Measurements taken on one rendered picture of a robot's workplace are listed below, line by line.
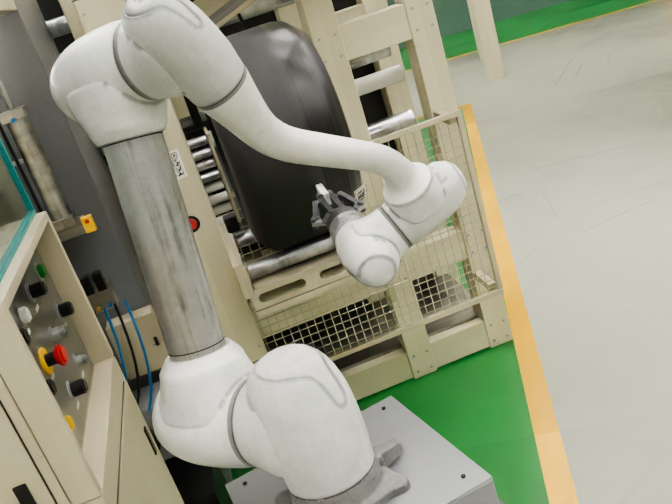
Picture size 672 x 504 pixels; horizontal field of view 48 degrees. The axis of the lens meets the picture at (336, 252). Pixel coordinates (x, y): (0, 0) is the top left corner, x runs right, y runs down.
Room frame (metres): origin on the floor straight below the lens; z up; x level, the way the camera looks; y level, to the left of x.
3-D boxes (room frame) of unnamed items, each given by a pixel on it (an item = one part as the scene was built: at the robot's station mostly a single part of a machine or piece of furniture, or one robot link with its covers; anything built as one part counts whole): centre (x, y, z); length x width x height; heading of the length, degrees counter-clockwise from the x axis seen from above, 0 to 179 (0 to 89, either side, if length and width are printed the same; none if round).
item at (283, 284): (1.86, 0.08, 0.83); 0.36 x 0.09 x 0.06; 98
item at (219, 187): (2.34, 0.36, 1.05); 0.20 x 0.15 x 0.30; 98
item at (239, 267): (1.97, 0.27, 0.90); 0.40 x 0.03 x 0.10; 8
